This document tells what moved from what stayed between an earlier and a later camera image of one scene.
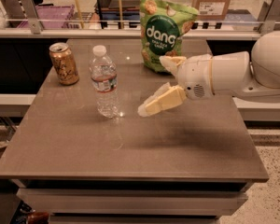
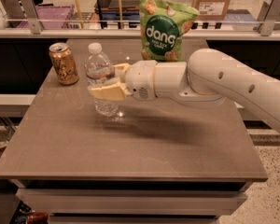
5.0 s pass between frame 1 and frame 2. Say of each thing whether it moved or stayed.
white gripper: moved
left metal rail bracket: stayed
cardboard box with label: stayed
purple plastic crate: stayed
